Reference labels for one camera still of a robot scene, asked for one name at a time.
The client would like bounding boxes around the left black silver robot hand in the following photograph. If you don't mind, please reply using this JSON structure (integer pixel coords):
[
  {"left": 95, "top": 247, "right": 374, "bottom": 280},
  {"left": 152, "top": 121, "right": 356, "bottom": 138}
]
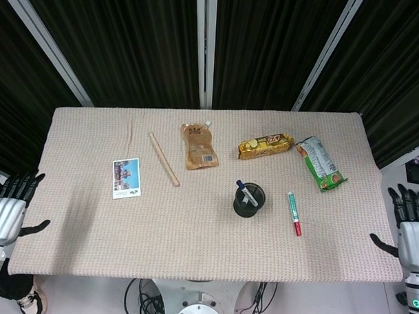
[{"left": 0, "top": 170, "right": 54, "bottom": 246}]

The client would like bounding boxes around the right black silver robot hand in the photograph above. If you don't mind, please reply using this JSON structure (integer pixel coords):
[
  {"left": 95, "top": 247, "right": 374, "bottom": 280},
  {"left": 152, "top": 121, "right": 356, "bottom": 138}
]
[{"left": 368, "top": 182, "right": 419, "bottom": 276}]

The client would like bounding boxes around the green marker with red cap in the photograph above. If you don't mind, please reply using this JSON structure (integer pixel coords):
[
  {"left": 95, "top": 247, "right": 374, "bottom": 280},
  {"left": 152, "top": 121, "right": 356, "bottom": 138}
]
[{"left": 286, "top": 190, "right": 305, "bottom": 238}]

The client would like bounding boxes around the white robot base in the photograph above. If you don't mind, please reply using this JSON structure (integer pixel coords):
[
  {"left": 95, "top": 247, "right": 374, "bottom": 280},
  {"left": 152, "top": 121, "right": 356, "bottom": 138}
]
[{"left": 148, "top": 278, "right": 261, "bottom": 314}]

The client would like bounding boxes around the white marker with blue cap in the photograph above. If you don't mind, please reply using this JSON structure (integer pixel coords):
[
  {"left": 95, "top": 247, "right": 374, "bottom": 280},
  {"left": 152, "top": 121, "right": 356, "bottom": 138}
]
[{"left": 235, "top": 179, "right": 259, "bottom": 209}]

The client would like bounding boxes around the black mesh pen cup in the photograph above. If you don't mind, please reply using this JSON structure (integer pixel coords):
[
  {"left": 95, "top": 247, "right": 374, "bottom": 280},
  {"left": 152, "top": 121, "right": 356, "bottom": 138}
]
[{"left": 232, "top": 180, "right": 267, "bottom": 220}]

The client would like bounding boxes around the black trouser leg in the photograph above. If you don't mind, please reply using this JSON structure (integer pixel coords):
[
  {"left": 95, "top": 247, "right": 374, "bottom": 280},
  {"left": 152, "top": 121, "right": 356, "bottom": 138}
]
[{"left": 0, "top": 258, "right": 35, "bottom": 300}]

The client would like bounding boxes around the black electronic device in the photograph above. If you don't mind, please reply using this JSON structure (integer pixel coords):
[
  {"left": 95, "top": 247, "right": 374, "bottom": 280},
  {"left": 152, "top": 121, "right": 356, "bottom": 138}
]
[{"left": 403, "top": 156, "right": 419, "bottom": 188}]

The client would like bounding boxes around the black white sneaker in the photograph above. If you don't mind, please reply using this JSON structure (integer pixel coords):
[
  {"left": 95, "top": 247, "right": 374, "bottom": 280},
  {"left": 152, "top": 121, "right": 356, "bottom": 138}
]
[{"left": 15, "top": 286, "right": 45, "bottom": 314}]

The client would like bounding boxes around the green white snack packet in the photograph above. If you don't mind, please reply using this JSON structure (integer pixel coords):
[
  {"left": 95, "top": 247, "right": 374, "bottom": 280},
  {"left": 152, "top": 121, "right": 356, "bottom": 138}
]
[{"left": 294, "top": 134, "right": 350, "bottom": 194}]

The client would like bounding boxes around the postcard with building photo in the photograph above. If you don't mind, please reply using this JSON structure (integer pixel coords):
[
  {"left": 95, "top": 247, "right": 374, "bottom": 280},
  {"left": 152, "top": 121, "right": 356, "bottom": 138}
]
[{"left": 111, "top": 156, "right": 142, "bottom": 201}]

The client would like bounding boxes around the light wooden stick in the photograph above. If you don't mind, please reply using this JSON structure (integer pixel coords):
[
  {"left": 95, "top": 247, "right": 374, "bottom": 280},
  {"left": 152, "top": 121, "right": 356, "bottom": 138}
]
[{"left": 147, "top": 132, "right": 182, "bottom": 188}]

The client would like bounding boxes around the yellow biscuit packet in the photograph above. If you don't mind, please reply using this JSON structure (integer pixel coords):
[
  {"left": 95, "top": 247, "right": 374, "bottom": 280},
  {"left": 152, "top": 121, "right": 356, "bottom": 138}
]
[{"left": 236, "top": 131, "right": 295, "bottom": 163}]

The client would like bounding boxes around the beige woven tablecloth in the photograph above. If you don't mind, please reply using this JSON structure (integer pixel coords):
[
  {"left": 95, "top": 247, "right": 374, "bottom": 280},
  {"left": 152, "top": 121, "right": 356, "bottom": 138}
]
[{"left": 6, "top": 101, "right": 410, "bottom": 288}]

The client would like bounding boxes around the brown spout pouch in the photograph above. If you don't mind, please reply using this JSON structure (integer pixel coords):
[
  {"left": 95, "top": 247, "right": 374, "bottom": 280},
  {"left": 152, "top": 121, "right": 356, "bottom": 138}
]
[{"left": 179, "top": 119, "right": 220, "bottom": 171}]

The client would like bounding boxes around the grey metal partition post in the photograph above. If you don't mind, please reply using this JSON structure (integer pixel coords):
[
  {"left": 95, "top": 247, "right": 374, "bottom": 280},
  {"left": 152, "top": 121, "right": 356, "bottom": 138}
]
[
  {"left": 0, "top": 0, "right": 98, "bottom": 107},
  {"left": 290, "top": 0, "right": 366, "bottom": 115},
  {"left": 377, "top": 138, "right": 419, "bottom": 173},
  {"left": 192, "top": 0, "right": 219, "bottom": 109}
]

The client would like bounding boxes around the black cable bundle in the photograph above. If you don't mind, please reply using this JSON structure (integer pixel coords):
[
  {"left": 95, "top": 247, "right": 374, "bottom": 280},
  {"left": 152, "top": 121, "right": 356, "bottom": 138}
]
[
  {"left": 237, "top": 280, "right": 279, "bottom": 314},
  {"left": 123, "top": 277, "right": 167, "bottom": 314}
]

